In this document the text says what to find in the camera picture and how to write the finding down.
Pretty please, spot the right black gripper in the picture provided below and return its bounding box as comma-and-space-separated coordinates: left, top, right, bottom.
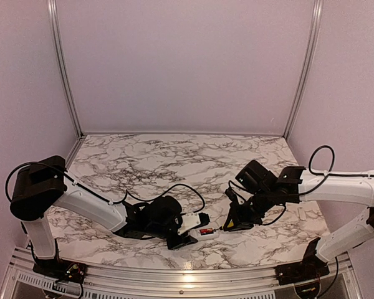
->
222, 187, 274, 232

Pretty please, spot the white remote control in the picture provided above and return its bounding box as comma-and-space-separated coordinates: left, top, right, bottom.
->
190, 228, 219, 241

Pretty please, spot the yellow handled screwdriver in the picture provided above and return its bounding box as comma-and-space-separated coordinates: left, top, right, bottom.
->
213, 220, 237, 232

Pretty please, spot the white battery cover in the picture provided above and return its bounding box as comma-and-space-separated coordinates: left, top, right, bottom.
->
298, 207, 306, 221

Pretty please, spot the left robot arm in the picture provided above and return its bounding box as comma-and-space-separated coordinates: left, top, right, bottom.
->
4, 155, 209, 277

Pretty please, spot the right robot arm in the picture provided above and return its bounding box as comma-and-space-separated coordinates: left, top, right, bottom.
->
222, 160, 374, 279

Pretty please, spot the red black battery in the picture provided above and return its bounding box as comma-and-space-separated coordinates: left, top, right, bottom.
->
199, 229, 214, 235

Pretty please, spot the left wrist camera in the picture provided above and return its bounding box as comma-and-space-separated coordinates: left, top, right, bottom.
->
178, 213, 201, 235

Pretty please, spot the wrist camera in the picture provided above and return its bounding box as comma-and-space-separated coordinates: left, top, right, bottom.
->
224, 181, 246, 204
178, 213, 201, 235

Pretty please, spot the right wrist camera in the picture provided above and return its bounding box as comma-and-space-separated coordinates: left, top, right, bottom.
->
224, 181, 246, 204

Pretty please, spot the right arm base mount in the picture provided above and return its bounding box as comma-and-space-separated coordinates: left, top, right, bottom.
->
275, 237, 339, 298

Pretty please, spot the front aluminium rail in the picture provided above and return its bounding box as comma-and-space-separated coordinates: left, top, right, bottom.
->
0, 248, 360, 298

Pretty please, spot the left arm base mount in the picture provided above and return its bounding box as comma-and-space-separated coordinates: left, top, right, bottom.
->
31, 249, 87, 298

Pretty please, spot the right aluminium frame post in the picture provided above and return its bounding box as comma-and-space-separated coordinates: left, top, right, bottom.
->
283, 0, 324, 141

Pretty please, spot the aluminium frame post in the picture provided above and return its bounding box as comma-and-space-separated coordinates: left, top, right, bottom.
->
47, 0, 84, 139
283, 0, 324, 141

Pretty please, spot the left aluminium frame post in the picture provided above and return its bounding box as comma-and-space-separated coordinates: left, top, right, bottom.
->
47, 0, 84, 139

